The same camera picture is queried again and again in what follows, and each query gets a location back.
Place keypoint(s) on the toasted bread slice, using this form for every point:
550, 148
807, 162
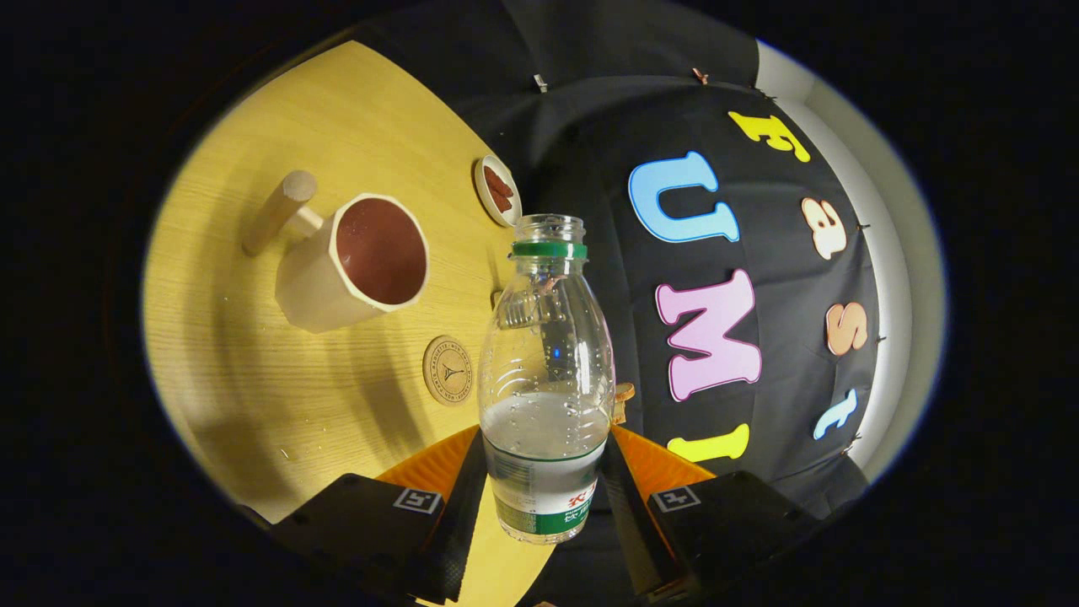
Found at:
625, 394

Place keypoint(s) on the pink clip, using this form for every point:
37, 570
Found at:
700, 76

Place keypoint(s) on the small round plate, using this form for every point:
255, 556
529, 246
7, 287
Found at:
482, 190

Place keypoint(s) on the wooden table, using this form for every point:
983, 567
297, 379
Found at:
253, 379

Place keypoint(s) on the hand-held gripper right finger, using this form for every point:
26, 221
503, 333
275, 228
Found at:
628, 531

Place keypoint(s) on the clear plastic juice bottle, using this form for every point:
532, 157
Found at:
546, 438

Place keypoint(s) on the brown sausage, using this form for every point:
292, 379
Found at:
503, 202
497, 179

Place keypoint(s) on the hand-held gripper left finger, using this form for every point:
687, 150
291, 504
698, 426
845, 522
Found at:
455, 531

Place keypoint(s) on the round wooden coaster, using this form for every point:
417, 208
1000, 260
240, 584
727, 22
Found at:
448, 371

